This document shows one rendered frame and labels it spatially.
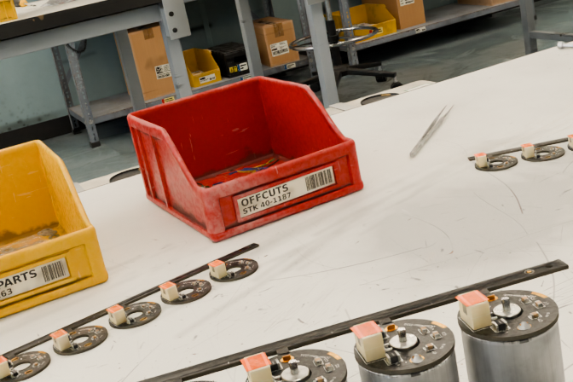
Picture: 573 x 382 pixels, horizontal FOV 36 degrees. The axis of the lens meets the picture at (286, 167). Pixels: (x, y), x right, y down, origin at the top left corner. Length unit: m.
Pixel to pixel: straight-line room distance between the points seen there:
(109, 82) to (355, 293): 4.35
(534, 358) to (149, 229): 0.35
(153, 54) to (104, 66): 0.45
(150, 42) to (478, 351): 4.12
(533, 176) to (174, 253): 0.20
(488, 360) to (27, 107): 4.47
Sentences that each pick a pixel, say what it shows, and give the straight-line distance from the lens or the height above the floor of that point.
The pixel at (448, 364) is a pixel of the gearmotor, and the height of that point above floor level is 0.81.
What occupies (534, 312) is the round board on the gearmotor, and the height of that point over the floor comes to 0.81.
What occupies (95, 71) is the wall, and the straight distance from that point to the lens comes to 4.70.
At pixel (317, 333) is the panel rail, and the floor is 0.81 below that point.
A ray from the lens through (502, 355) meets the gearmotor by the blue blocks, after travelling 0.23.
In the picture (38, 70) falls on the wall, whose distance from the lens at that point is 4.65.
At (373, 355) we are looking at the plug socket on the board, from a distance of 0.22.
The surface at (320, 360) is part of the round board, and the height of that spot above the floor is 0.81.
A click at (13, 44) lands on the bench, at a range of 2.54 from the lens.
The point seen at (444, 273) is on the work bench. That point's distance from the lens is 0.41.
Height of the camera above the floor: 0.92
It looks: 16 degrees down
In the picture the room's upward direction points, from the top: 11 degrees counter-clockwise
